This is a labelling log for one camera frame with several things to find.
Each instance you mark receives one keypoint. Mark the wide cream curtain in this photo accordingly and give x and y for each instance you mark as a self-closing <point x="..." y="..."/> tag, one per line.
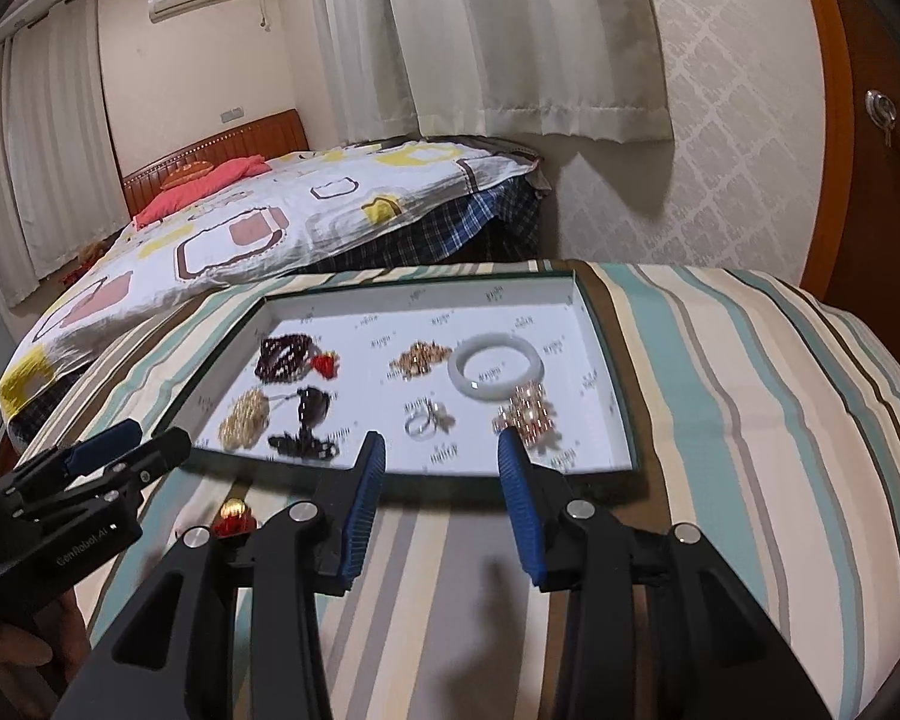
<point x="495" y="30"/>

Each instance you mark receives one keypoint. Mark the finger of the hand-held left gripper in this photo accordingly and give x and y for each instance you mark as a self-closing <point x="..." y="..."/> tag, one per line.
<point x="157" y="454"/>
<point x="105" y="441"/>

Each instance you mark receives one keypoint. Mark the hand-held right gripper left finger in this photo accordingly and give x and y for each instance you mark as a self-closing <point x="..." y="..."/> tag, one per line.
<point x="364" y="495"/>

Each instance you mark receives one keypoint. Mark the white jade bangle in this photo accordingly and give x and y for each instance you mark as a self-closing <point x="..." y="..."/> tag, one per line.
<point x="457" y="371"/>

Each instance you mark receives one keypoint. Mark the red gold charm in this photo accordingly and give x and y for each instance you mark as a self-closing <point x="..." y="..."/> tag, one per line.
<point x="234" y="519"/>

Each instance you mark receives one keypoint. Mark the striped bedsheet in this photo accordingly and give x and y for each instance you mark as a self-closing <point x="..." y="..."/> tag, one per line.
<point x="720" y="427"/>

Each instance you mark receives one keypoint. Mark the bed with patterned quilt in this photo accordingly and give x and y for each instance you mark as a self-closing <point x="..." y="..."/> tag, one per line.
<point x="307" y="225"/>

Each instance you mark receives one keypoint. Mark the wooden door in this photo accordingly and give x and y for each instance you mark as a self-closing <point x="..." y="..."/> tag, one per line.
<point x="870" y="240"/>

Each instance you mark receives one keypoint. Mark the red tassel charm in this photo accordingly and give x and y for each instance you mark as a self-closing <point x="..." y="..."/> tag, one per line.
<point x="326" y="366"/>

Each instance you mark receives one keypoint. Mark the blue plaid bedsheet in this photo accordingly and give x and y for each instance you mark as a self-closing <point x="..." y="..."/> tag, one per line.
<point x="450" y="232"/>

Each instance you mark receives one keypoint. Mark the wooden headboard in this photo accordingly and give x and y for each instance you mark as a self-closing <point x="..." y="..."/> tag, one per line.
<point x="232" y="139"/>

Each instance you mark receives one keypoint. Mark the metal door lock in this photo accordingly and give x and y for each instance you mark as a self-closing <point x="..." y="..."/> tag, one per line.
<point x="880" y="111"/>

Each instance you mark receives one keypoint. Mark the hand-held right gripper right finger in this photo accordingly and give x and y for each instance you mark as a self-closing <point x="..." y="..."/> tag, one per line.
<point x="517" y="502"/>

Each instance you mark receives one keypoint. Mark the person's left hand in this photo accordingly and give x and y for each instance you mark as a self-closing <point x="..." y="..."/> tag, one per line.
<point x="11" y="645"/>

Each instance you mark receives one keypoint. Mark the long cream curtain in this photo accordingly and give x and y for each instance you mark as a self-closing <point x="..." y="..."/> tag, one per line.
<point x="52" y="150"/>

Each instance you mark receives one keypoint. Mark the green jewelry box white lining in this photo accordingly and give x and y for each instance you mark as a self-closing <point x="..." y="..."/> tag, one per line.
<point x="375" y="390"/>

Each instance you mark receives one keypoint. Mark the red pillow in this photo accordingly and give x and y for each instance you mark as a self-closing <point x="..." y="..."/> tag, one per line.
<point x="195" y="184"/>

